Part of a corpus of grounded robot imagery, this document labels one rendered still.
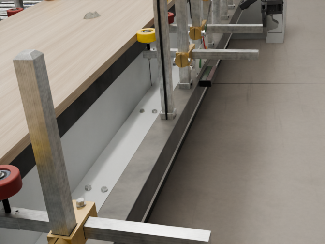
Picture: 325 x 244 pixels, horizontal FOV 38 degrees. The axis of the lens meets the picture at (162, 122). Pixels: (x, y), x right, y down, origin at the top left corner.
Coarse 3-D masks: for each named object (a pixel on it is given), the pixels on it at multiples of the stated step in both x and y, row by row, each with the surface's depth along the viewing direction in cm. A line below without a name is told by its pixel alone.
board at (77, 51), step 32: (64, 0) 243; (96, 0) 237; (128, 0) 231; (0, 32) 193; (32, 32) 189; (64, 32) 186; (96, 32) 182; (128, 32) 179; (0, 64) 155; (64, 64) 150; (96, 64) 148; (0, 96) 130; (64, 96) 126; (0, 128) 111; (0, 160) 98
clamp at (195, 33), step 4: (204, 20) 198; (204, 24) 195; (192, 28) 189; (196, 28) 189; (200, 28) 190; (188, 32) 191; (192, 32) 189; (196, 32) 189; (200, 32) 189; (192, 36) 190; (196, 36) 190; (200, 36) 190
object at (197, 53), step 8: (152, 48) 180; (144, 56) 180; (152, 56) 179; (192, 56) 175; (200, 56) 174; (208, 56) 173; (216, 56) 172; (224, 56) 172; (232, 56) 171; (240, 56) 170; (248, 56) 169; (256, 56) 168
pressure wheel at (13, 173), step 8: (0, 168) 93; (8, 168) 93; (16, 168) 93; (0, 176) 91; (8, 176) 90; (16, 176) 90; (0, 184) 88; (8, 184) 89; (16, 184) 90; (0, 192) 88; (8, 192) 89; (16, 192) 91; (8, 200) 94; (8, 208) 94
